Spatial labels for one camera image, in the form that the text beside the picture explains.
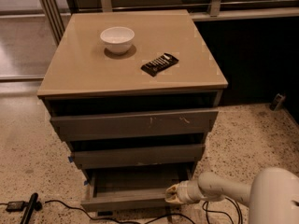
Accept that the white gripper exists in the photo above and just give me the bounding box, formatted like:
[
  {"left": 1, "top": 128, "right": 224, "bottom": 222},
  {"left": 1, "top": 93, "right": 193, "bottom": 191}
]
[{"left": 165, "top": 180, "right": 204, "bottom": 204}]

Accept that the grey bottom drawer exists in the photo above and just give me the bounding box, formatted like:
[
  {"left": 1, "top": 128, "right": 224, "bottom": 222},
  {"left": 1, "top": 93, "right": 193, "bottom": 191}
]
[{"left": 81, "top": 163, "right": 192, "bottom": 212}]

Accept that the grey drawer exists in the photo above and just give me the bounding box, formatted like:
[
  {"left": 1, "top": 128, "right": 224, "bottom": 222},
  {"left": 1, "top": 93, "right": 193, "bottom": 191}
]
[
  {"left": 50, "top": 109, "right": 218, "bottom": 141},
  {"left": 72, "top": 144, "right": 205, "bottom": 169},
  {"left": 81, "top": 163, "right": 192, "bottom": 212}
]

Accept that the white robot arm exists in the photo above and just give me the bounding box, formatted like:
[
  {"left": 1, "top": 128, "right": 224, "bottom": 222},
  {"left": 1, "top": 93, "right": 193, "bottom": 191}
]
[{"left": 165, "top": 167, "right": 299, "bottom": 224}]

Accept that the grey middle drawer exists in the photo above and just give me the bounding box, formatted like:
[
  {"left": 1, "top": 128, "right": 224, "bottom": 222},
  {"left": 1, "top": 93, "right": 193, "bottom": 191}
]
[{"left": 72, "top": 144, "right": 205, "bottom": 169}]

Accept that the beige top drawer cabinet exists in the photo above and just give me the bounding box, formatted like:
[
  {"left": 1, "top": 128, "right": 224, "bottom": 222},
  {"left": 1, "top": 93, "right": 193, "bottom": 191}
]
[{"left": 36, "top": 9, "right": 229, "bottom": 185}]

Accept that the grey top drawer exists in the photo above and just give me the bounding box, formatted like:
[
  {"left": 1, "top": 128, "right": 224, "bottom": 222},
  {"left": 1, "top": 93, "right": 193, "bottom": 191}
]
[{"left": 50, "top": 109, "right": 218, "bottom": 141}]

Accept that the small black floor block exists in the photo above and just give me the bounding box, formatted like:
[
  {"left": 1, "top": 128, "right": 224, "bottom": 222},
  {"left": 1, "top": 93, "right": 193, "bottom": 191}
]
[{"left": 97, "top": 211, "right": 113, "bottom": 217}]

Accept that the black snack bar wrapper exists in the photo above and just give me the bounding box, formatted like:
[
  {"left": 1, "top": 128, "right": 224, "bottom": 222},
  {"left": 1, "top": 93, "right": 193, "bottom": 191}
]
[{"left": 141, "top": 53, "right": 178, "bottom": 77}]

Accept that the small dark floor object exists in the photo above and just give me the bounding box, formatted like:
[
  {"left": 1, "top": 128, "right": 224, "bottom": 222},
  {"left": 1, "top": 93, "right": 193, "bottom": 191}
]
[{"left": 269, "top": 93, "right": 286, "bottom": 111}]

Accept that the black bar device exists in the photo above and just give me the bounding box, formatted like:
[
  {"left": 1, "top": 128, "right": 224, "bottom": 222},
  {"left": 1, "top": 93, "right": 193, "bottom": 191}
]
[{"left": 20, "top": 192, "right": 42, "bottom": 224}]

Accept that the black power adapter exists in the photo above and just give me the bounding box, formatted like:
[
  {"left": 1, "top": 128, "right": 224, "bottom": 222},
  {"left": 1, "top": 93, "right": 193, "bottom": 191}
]
[{"left": 6, "top": 201, "right": 26, "bottom": 212}]

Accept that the white ceramic bowl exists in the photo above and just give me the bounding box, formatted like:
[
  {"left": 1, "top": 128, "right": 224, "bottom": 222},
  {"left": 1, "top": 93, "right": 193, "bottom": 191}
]
[{"left": 100, "top": 26, "right": 135, "bottom": 54}]

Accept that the coiled black cable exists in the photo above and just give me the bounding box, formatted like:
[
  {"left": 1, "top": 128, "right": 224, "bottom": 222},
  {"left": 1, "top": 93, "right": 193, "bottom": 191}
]
[{"left": 201, "top": 197, "right": 243, "bottom": 224}]

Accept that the black floor cable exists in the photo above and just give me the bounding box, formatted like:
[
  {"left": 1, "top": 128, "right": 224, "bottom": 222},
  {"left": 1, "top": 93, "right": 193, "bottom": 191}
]
[{"left": 44, "top": 199, "right": 196, "bottom": 224}]

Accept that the metal railing frame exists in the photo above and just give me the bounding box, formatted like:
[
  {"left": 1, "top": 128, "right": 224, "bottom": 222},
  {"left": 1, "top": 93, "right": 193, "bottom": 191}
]
[{"left": 39, "top": 0, "right": 299, "bottom": 41}]

